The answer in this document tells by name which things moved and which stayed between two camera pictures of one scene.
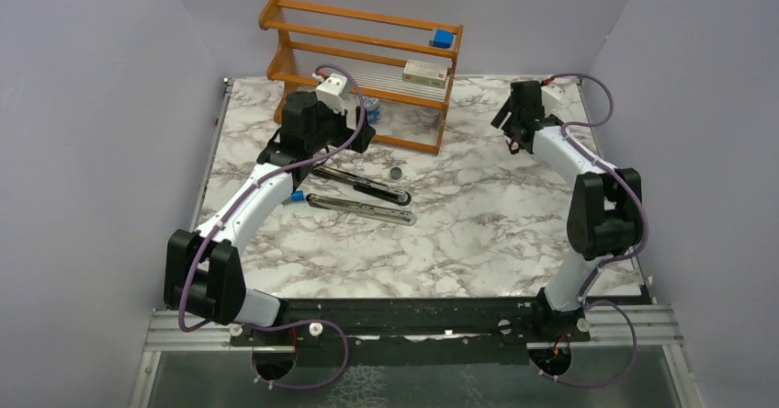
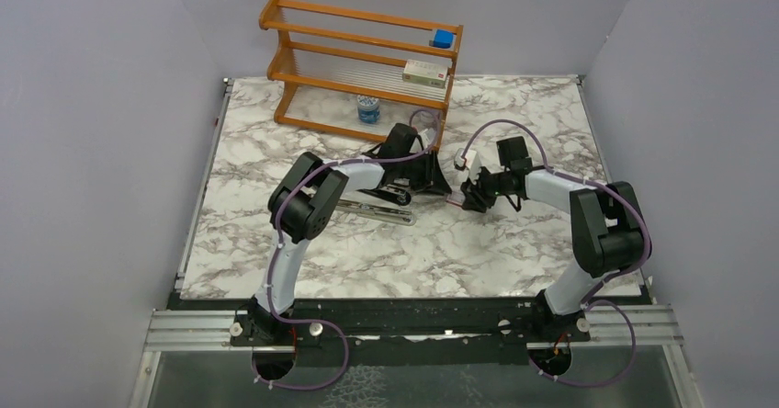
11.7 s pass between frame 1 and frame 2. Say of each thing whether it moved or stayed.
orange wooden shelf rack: stayed
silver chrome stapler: stayed
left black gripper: moved
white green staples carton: stayed
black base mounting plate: stayed
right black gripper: moved
